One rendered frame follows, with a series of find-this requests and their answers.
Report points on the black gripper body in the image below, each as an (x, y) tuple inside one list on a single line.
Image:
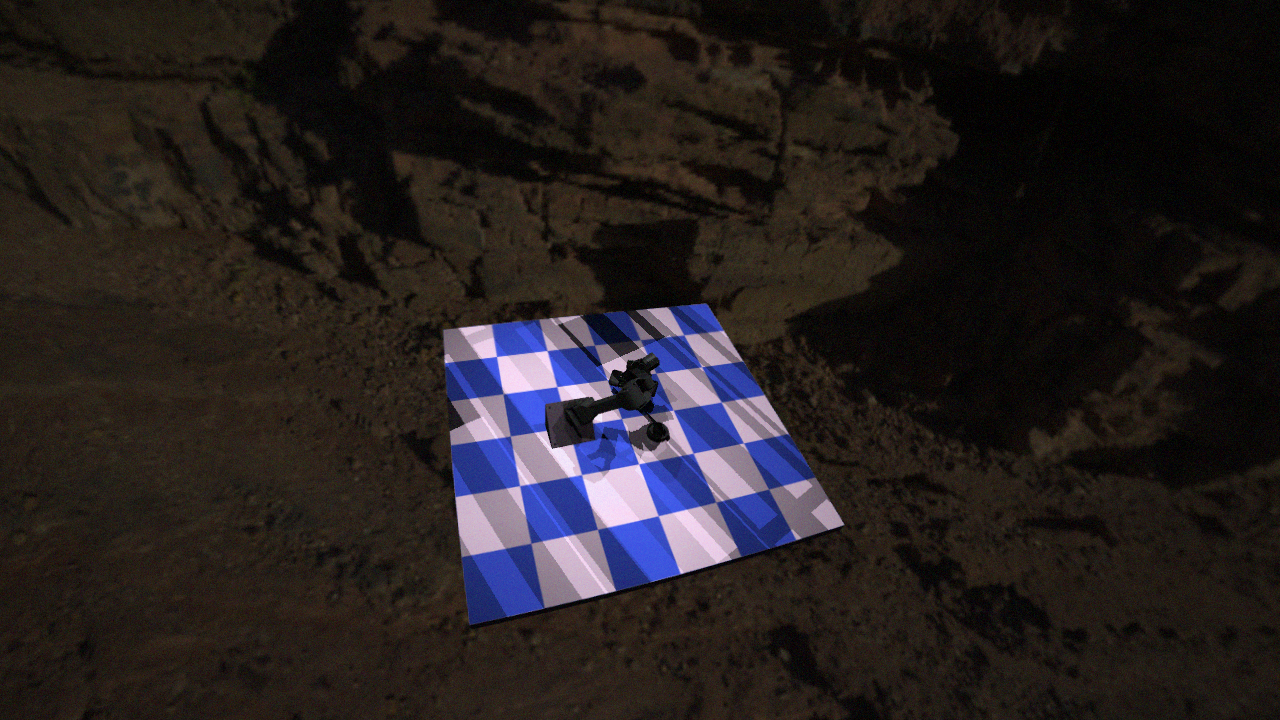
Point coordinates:
[(616, 379)]

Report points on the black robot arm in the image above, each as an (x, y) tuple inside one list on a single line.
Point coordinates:
[(630, 397)]

